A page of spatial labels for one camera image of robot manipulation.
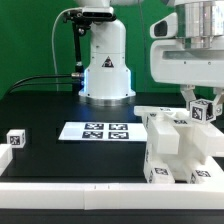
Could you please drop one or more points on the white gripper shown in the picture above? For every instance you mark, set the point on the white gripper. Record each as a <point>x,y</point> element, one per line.
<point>171,63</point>

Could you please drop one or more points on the white tagged cube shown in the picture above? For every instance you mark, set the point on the white tagged cube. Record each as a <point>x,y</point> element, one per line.
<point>201,111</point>
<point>16,137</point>

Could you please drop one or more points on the white chair seat with pegs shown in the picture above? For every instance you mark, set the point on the white chair seat with pegs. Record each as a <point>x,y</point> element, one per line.
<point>180,165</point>

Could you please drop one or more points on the white chair back frame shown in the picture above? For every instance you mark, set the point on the white chair back frame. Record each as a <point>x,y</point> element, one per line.
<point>171,131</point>

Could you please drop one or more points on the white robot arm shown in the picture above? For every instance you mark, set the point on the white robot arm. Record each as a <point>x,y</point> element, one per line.
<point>107,77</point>

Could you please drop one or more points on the white marker sheet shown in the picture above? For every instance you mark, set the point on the white marker sheet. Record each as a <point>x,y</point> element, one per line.
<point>98,131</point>

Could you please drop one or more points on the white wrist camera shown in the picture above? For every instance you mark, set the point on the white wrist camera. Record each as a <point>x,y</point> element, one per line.
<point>165,28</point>

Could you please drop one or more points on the white right border rail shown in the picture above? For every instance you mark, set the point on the white right border rail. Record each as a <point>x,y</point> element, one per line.
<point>216,172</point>

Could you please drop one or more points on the white border rail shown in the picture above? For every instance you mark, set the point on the white border rail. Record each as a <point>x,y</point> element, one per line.
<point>110,196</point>
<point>216,172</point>
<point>5,156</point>

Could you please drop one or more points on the black camera on stand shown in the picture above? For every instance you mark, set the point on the black camera on stand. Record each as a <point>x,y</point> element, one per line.
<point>81,19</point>

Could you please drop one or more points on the white left border rail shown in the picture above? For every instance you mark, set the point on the white left border rail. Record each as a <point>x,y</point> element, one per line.
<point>5,156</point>

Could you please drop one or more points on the white front border rail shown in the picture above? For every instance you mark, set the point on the white front border rail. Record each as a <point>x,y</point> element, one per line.
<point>110,196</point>

